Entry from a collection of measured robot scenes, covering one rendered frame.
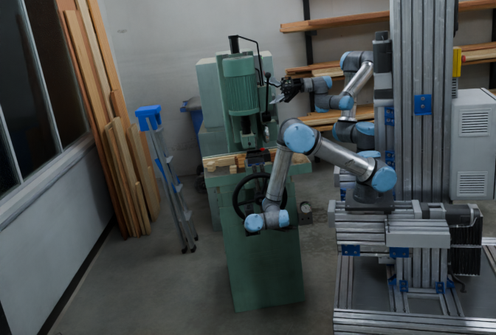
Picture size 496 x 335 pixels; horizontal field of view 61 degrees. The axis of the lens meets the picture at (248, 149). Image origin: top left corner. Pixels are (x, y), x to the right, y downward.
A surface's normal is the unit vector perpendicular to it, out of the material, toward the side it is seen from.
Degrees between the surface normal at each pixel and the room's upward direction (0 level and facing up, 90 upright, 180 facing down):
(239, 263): 90
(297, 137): 86
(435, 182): 90
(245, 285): 90
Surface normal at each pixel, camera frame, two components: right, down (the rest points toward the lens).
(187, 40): 0.02, 0.30
